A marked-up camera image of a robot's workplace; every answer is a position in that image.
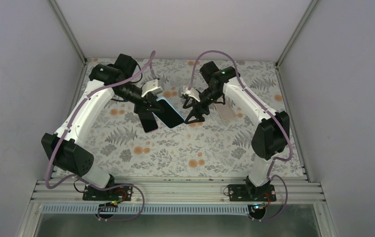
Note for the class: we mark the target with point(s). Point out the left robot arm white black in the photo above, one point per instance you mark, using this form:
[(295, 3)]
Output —
[(65, 147)]

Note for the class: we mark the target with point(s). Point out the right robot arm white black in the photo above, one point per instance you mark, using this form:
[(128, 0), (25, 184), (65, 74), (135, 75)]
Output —
[(272, 132)]

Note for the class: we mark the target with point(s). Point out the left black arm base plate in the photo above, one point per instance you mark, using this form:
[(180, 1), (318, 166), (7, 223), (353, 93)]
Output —
[(117, 194)]

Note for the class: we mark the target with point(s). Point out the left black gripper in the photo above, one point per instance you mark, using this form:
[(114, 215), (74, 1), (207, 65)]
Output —
[(149, 100)]

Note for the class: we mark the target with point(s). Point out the aluminium rail base frame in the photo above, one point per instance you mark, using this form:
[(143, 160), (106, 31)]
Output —
[(162, 195)]

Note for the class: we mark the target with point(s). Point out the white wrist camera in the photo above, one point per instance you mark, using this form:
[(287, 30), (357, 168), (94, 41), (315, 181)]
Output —
[(186, 93), (153, 86)]

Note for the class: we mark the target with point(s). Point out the floral patterned table mat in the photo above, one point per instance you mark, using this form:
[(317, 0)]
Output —
[(214, 148)]

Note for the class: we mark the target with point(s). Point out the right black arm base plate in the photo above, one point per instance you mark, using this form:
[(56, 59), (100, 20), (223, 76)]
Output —
[(243, 193)]

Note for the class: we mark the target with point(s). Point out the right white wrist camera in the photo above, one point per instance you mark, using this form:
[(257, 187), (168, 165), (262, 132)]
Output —
[(186, 93)]

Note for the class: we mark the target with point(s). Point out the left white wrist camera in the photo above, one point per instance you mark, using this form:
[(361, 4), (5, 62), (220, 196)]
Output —
[(153, 86)]

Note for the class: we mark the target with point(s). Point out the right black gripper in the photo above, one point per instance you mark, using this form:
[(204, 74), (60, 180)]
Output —
[(196, 106)]

